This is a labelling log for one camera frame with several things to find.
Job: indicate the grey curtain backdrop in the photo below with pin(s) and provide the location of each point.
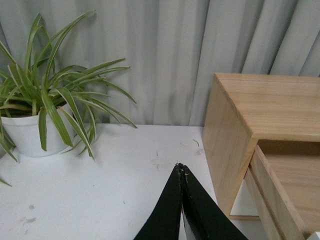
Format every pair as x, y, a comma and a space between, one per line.
174, 47

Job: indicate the white drawer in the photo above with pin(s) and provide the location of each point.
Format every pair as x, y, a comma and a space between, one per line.
244, 204
283, 178

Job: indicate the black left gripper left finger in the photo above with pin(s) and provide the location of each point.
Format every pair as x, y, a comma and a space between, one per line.
164, 221

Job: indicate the white plant pot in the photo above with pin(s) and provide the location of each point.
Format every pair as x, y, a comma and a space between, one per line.
24, 131

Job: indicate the wooden drawer cabinet frame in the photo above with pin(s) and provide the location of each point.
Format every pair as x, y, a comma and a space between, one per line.
246, 108

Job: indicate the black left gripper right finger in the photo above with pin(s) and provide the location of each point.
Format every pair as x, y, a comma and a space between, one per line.
202, 218

